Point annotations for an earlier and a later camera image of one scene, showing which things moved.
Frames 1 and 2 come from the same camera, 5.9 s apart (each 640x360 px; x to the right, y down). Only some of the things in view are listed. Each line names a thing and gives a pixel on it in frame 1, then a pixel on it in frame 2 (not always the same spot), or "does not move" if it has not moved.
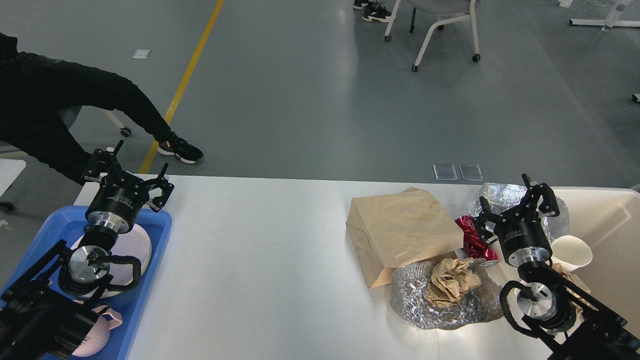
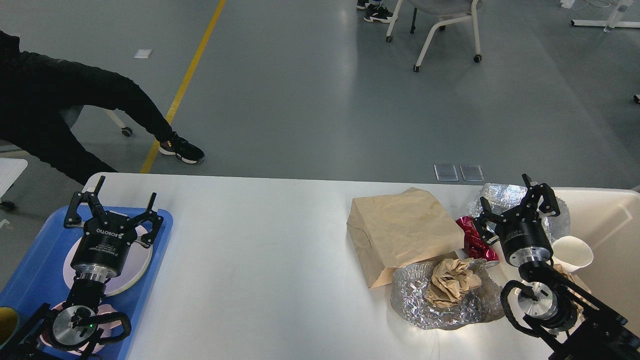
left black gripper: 117,201 → 103,249
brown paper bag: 387,231 does not move
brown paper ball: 449,278 does not move
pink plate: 134,242 does not move
